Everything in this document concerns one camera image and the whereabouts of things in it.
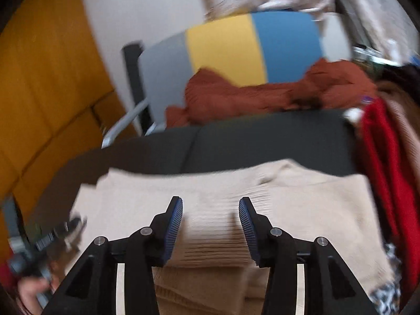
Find beige knit sweater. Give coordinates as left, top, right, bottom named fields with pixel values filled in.
left=71, top=159, right=394, bottom=314

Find person's left hand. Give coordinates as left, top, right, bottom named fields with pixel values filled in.
left=17, top=275, right=61, bottom=315

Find black white patterned cloth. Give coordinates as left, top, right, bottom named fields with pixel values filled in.
left=369, top=243, right=402, bottom=315

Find red garment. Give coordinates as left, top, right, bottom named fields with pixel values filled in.
left=358, top=98, right=419, bottom=304

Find dark grey mattress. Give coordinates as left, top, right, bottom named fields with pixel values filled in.
left=28, top=109, right=356, bottom=232

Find orange wooden wardrobe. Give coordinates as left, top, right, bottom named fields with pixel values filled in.
left=0, top=0, right=139, bottom=263

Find rust brown knit garment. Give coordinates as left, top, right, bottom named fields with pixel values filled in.
left=165, top=58, right=377, bottom=129

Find grey yellow blue headboard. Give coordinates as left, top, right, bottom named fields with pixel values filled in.
left=139, top=11, right=352, bottom=127

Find patterned white curtain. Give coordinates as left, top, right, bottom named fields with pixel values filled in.
left=204, top=0, right=419, bottom=64

